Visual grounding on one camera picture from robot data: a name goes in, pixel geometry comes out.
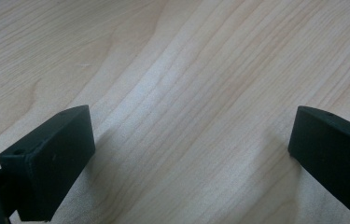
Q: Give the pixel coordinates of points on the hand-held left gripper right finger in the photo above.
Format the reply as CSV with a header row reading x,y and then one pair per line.
x,y
334,155

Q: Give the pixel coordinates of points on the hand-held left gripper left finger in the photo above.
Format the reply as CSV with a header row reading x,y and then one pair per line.
x,y
51,161

